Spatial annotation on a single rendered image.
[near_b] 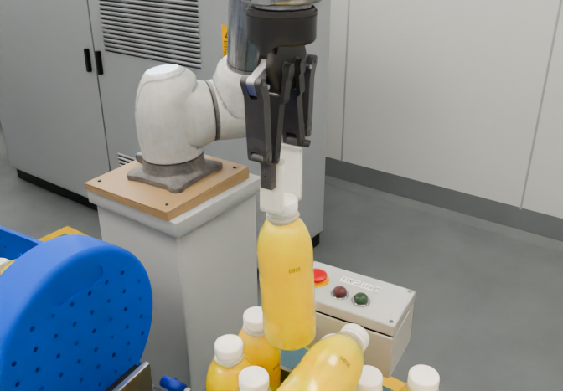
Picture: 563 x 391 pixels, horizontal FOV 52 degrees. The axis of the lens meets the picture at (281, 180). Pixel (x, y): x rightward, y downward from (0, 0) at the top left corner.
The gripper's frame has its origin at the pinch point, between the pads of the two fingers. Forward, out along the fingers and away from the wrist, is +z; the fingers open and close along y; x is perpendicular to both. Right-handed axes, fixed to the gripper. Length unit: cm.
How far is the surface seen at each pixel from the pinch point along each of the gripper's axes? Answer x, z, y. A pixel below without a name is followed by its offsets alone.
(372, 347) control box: 9.3, 29.8, -11.1
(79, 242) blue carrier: -26.7, 11.9, 8.8
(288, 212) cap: 1.6, 3.4, 1.2
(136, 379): -17.1, 30.2, 10.9
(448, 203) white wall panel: -33, 129, -262
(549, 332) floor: 34, 135, -175
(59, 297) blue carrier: -24.1, 15.9, 15.4
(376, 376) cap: 13.7, 24.5, -0.3
